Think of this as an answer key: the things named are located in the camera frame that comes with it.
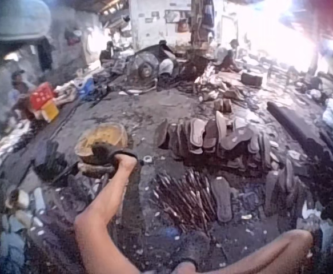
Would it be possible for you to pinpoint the pile of dark sandal straps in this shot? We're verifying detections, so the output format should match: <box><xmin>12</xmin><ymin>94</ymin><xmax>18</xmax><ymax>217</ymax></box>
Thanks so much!
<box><xmin>150</xmin><ymin>167</ymin><xmax>219</xmax><ymax>231</ymax></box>

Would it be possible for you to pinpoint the glue bowl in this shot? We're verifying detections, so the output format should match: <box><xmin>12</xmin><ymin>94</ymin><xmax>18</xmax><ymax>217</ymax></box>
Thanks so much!
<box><xmin>74</xmin><ymin>122</ymin><xmax>130</xmax><ymax>166</ymax></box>

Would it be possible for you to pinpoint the row of brown shoe soles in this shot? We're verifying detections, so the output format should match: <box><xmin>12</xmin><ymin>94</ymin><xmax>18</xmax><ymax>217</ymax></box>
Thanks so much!
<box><xmin>154</xmin><ymin>110</ymin><xmax>273</xmax><ymax>172</ymax></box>

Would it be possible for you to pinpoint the pile of dark flat soles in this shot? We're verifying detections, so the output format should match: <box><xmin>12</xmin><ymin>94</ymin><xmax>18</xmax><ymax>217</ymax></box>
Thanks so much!
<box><xmin>262</xmin><ymin>158</ymin><xmax>306</xmax><ymax>219</ymax></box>

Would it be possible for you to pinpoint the blue plastic container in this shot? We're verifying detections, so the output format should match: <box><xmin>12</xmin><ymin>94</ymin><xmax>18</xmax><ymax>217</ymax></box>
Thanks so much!
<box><xmin>78</xmin><ymin>76</ymin><xmax>96</xmax><ymax>100</ymax></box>

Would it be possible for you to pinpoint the person's left hand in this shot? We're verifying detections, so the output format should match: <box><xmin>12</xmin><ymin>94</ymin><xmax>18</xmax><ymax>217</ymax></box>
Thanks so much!
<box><xmin>91</xmin><ymin>143</ymin><xmax>140</xmax><ymax>173</ymax></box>

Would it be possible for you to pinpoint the yellow plastic crate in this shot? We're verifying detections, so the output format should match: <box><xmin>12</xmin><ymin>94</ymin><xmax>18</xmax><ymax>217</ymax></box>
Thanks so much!
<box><xmin>38</xmin><ymin>101</ymin><xmax>60</xmax><ymax>123</ymax></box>

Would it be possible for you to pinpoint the single dark shoe sole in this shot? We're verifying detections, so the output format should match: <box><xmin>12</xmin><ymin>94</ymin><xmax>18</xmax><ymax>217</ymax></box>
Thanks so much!
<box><xmin>211</xmin><ymin>176</ymin><xmax>242</xmax><ymax>223</ymax></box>

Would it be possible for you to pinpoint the red plastic crate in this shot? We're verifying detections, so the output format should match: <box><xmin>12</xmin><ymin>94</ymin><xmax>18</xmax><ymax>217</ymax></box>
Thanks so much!
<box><xmin>29</xmin><ymin>82</ymin><xmax>55</xmax><ymax>110</ymax></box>

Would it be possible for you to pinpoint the person's right hand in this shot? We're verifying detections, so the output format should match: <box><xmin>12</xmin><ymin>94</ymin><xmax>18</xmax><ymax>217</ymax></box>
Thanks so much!
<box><xmin>179</xmin><ymin>231</ymin><xmax>211</xmax><ymax>265</ymax></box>

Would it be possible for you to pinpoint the stack of dark rubber sheets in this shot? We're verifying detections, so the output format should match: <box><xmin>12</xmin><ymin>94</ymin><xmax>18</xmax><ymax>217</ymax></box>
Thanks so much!
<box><xmin>33</xmin><ymin>139</ymin><xmax>80</xmax><ymax>185</ymax></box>

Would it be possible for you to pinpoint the glue-smeared shoe sole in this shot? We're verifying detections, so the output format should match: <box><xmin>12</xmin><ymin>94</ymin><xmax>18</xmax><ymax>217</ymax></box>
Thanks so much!
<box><xmin>77</xmin><ymin>161</ymin><xmax>118</xmax><ymax>179</ymax></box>

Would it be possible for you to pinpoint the dark wooden box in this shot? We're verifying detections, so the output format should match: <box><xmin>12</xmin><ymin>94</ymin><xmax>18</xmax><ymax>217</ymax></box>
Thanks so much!
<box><xmin>240</xmin><ymin>72</ymin><xmax>264</xmax><ymax>87</ymax></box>

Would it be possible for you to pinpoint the black rubber sheet roll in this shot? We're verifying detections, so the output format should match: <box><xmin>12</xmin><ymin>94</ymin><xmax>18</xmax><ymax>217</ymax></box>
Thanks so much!
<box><xmin>266</xmin><ymin>101</ymin><xmax>328</xmax><ymax>162</ymax></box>

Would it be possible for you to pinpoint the heap of tan soles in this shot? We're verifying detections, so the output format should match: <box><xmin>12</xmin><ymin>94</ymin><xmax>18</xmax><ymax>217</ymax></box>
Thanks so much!
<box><xmin>194</xmin><ymin>67</ymin><xmax>248</xmax><ymax>112</ymax></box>

